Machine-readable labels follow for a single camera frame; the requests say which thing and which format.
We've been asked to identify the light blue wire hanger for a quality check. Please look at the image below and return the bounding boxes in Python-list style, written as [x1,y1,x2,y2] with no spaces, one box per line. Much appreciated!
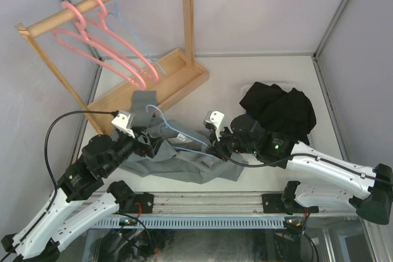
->
[145,104,211,155]
[108,0,166,76]

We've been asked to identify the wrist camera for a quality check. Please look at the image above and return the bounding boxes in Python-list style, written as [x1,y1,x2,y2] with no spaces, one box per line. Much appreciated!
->
[203,110,225,141]
[111,110,136,139]

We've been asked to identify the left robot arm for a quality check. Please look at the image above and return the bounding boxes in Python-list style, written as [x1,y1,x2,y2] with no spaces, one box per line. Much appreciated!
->
[1,134,154,261]

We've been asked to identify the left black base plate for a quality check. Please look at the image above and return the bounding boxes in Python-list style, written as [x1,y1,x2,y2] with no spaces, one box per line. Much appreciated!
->
[130,193,154,214]

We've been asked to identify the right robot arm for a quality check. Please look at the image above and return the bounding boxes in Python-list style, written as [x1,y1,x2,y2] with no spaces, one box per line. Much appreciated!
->
[204,111,392,225]

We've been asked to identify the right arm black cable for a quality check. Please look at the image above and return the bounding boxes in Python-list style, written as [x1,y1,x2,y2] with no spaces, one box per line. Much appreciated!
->
[214,139,393,186]

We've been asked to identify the left camera black cable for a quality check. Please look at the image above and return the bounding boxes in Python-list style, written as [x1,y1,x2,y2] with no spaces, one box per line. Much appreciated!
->
[44,110,119,192]

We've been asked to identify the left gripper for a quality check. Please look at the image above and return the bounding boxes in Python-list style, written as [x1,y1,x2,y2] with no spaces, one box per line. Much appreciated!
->
[102,125,166,175]

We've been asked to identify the pink hanger of white shirt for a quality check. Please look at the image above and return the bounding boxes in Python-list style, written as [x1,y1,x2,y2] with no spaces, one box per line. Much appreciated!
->
[51,1,146,90]

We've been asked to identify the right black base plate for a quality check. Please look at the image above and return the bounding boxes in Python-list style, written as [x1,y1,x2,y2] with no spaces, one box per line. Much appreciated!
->
[262,193,319,215]

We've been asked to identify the slotted grey cable duct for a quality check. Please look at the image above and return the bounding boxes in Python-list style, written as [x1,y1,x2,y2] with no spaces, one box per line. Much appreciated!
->
[92,215,285,229]

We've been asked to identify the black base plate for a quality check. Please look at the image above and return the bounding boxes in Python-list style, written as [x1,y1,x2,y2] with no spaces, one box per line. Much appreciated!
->
[130,193,154,214]
[262,193,319,215]

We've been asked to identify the black shirt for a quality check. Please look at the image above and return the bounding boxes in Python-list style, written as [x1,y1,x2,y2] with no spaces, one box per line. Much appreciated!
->
[239,81,317,143]

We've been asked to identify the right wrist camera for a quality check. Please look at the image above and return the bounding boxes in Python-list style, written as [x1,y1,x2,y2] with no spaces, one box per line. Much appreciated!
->
[203,110,225,141]

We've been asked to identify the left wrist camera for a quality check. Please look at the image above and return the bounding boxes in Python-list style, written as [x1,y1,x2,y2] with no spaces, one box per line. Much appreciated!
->
[111,110,136,139]

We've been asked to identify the wooden clothes rack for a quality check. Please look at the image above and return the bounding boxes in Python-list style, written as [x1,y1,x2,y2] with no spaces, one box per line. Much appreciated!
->
[15,0,209,134]

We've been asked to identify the blue plaid shirt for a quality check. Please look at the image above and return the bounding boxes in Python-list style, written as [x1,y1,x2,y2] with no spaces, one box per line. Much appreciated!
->
[245,111,255,120]

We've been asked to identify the aluminium mounting rail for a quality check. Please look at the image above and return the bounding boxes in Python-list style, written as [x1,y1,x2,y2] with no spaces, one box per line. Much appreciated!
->
[85,190,360,215]

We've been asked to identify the white plastic basket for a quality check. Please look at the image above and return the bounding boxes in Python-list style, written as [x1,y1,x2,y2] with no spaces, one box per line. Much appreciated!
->
[241,81,314,146]

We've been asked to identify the pink hanger of plaid shirt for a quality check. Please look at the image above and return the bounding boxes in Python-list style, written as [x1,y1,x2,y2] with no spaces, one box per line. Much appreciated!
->
[85,0,159,90]

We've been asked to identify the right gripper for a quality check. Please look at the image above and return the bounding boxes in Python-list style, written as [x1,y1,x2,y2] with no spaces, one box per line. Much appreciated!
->
[206,123,258,162]

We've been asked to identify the grey shirt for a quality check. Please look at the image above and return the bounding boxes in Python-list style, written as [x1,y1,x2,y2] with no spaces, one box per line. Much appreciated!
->
[120,91,244,184]

